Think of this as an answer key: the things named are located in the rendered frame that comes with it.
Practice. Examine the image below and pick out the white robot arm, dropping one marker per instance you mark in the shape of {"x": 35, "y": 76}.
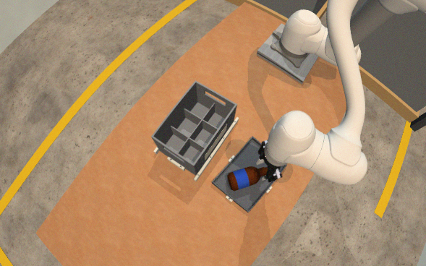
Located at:
{"x": 335, "y": 156}

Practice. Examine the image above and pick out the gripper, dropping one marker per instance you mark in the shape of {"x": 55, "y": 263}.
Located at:
{"x": 270, "y": 176}

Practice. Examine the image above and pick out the brown and blue bottle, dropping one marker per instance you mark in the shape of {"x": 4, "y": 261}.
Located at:
{"x": 245, "y": 177}

